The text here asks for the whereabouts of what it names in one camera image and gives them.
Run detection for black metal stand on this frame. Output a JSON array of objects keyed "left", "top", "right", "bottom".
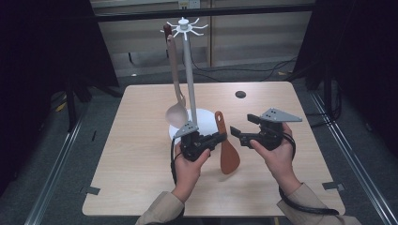
[
  {"left": 63, "top": 73, "right": 124, "bottom": 133},
  {"left": 304, "top": 60, "right": 343, "bottom": 128}
]

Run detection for yellow floor tape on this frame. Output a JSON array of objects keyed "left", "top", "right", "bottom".
[{"left": 54, "top": 100, "right": 68, "bottom": 113}]

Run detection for person's right hand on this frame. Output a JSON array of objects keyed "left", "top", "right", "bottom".
[{"left": 249, "top": 122, "right": 303, "bottom": 197}]

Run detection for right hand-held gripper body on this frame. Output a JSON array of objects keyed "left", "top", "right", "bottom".
[{"left": 253, "top": 107, "right": 304, "bottom": 152}]

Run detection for metal floor rail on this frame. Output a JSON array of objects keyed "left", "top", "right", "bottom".
[
  {"left": 23, "top": 104, "right": 90, "bottom": 225},
  {"left": 308, "top": 90, "right": 398, "bottom": 225}
]

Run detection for dark curtain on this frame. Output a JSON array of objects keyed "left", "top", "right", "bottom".
[
  {"left": 0, "top": 0, "right": 120, "bottom": 190},
  {"left": 292, "top": 0, "right": 398, "bottom": 158}
]

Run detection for black horizontal bar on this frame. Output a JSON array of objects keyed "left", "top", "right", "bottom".
[{"left": 93, "top": 3, "right": 315, "bottom": 23}]

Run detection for orange silicone spatula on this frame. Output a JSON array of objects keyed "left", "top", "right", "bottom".
[{"left": 214, "top": 110, "right": 241, "bottom": 175}]

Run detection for white wall socket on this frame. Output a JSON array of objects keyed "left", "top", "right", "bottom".
[{"left": 177, "top": 0, "right": 202, "bottom": 10}]

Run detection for black floor cables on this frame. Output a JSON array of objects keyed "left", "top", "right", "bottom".
[{"left": 191, "top": 55, "right": 299, "bottom": 83}]

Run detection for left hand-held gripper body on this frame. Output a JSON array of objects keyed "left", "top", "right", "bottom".
[{"left": 173, "top": 120, "right": 218, "bottom": 163}]

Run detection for left hand-held gripper cable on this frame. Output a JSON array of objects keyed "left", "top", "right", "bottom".
[{"left": 169, "top": 138, "right": 182, "bottom": 186}]

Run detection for hand-held gripper cable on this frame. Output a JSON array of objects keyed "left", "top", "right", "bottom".
[
  {"left": 169, "top": 138, "right": 182, "bottom": 186},
  {"left": 277, "top": 131, "right": 341, "bottom": 218}
]

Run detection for right hand-held gripper cable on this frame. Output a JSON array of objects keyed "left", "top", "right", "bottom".
[{"left": 277, "top": 131, "right": 341, "bottom": 218}]

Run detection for grey tape strip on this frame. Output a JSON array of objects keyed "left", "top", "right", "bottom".
[
  {"left": 80, "top": 185, "right": 101, "bottom": 196},
  {"left": 322, "top": 181, "right": 346, "bottom": 192}
]

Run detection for beige silicone spoon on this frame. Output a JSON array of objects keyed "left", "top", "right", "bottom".
[{"left": 164, "top": 34, "right": 190, "bottom": 130}]

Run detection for person's left hand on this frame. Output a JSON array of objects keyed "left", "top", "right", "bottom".
[{"left": 170, "top": 142, "right": 212, "bottom": 204}]

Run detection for white utensil stand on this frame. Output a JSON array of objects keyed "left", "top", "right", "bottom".
[{"left": 160, "top": 16, "right": 223, "bottom": 145}]

